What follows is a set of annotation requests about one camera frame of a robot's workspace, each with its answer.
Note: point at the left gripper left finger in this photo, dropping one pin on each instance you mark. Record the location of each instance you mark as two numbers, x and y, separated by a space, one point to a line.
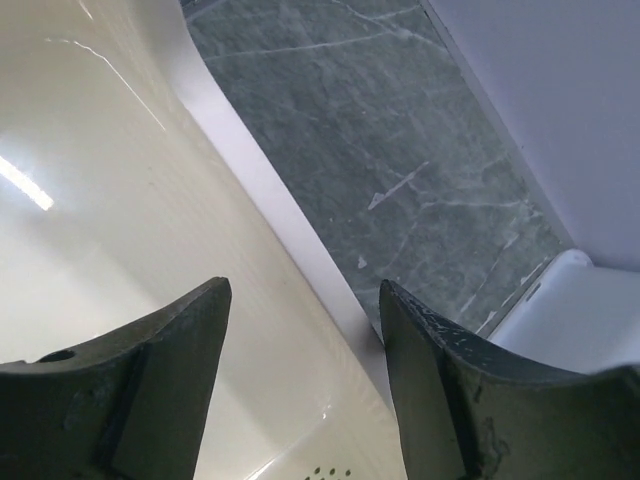
129 404

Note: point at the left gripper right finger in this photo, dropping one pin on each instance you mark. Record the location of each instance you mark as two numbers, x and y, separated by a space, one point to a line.
469 409

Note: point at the large white plastic container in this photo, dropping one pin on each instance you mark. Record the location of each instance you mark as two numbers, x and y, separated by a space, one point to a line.
575 316

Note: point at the cream perforated laundry basket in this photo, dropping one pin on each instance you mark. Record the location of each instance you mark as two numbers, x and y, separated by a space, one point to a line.
128 180

